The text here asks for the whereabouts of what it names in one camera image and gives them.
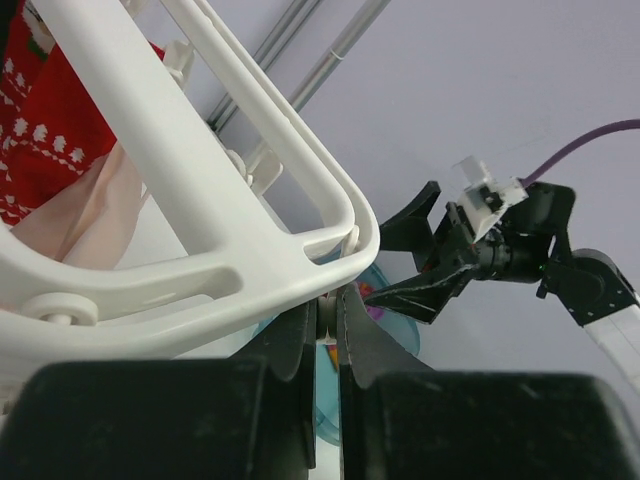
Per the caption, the white metal drying rack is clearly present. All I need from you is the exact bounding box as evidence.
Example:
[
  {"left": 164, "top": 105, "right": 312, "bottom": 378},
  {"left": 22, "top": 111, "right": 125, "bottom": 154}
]
[{"left": 207, "top": 0, "right": 390, "bottom": 133}]

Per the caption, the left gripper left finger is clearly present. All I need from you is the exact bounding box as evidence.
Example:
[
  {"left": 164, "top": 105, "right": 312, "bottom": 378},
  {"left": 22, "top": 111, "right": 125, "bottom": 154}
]
[{"left": 8, "top": 301, "right": 318, "bottom": 479}]

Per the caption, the teal plastic basket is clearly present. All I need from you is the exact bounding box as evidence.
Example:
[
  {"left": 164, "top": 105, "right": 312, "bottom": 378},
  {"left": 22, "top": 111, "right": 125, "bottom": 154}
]
[{"left": 249, "top": 264, "right": 420, "bottom": 444}]

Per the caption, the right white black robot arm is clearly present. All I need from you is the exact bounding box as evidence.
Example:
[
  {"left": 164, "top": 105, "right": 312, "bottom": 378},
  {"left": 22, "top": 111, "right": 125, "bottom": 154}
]
[{"left": 365, "top": 181, "right": 639, "bottom": 386}]

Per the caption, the pink sock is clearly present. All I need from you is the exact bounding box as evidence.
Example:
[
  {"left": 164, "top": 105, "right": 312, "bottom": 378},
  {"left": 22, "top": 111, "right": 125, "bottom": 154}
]
[{"left": 11, "top": 144, "right": 149, "bottom": 270}]

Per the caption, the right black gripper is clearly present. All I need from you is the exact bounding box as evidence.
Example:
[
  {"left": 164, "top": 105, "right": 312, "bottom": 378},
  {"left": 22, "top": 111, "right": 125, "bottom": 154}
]
[{"left": 364, "top": 181, "right": 479, "bottom": 324}]

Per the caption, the red sock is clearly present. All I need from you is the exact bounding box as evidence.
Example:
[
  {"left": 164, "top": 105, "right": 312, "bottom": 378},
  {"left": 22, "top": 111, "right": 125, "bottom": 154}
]
[{"left": 0, "top": 0, "right": 169, "bottom": 227}]

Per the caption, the white plastic clip hanger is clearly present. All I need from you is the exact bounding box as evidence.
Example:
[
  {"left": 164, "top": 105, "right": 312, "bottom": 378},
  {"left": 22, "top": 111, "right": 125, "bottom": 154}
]
[{"left": 0, "top": 0, "right": 382, "bottom": 416}]

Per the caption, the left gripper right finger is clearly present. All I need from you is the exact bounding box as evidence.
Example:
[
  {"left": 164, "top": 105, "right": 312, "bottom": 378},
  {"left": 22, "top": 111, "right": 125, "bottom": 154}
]
[{"left": 336, "top": 287, "right": 639, "bottom": 479}]

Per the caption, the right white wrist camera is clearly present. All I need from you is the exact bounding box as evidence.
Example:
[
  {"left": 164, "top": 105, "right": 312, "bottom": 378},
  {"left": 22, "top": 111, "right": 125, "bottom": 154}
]
[{"left": 457, "top": 156, "right": 528, "bottom": 242}]

